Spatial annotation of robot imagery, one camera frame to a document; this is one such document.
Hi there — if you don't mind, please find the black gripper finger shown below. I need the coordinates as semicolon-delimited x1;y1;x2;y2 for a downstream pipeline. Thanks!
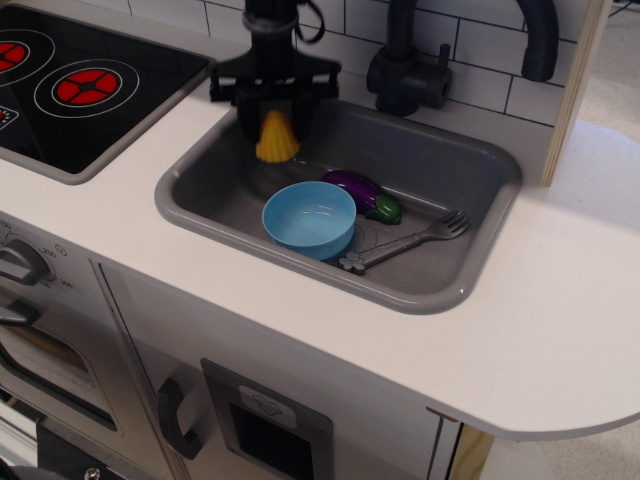
291;97;315;140
236;97;261;143

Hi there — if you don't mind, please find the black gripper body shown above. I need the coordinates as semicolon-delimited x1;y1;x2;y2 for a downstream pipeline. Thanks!
209;27;341;105

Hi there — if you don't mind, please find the yellow toy corn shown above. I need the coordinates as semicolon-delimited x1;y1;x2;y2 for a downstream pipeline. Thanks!
255;110;300;164

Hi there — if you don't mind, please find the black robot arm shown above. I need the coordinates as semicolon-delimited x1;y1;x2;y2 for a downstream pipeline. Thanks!
209;1;341;143

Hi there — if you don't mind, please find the light blue plastic bowl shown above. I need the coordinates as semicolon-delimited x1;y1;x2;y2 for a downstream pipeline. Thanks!
262;181;357;261

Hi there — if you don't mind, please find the grey plastic sink basin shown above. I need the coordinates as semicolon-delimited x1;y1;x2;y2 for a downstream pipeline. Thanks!
155;100;522;314

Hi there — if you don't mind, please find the dark grey toy faucet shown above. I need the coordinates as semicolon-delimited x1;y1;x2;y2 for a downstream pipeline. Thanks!
367;0;559;117

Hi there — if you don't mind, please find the purple toy eggplant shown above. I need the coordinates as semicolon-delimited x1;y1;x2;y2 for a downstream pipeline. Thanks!
321;170;402;225

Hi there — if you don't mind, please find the grey toy fork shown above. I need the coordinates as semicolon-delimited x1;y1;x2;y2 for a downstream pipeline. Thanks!
338;210;471;275

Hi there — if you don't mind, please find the black toy stovetop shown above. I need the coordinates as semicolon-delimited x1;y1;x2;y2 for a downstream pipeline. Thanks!
1;4;210;185

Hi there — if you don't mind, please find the grey oven knob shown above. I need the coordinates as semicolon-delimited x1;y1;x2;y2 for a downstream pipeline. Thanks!
1;239;51;286

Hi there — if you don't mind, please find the grey oven door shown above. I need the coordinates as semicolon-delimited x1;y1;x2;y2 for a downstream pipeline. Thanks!
0;279;126;439

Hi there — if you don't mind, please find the grey dispenser panel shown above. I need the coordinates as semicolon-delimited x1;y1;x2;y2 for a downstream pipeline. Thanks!
201;359;335;480

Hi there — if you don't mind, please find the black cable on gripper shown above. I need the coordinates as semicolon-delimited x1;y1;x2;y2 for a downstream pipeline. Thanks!
295;0;326;45

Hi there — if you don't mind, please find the wooden side post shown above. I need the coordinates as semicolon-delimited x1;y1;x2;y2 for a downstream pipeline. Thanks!
538;0;612;187

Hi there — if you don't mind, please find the grey oven door handle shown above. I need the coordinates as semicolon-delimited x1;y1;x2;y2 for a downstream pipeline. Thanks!
0;300;40;327

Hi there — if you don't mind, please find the grey cabinet door handle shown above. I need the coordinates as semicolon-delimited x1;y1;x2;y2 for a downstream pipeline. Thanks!
157;378;202;460

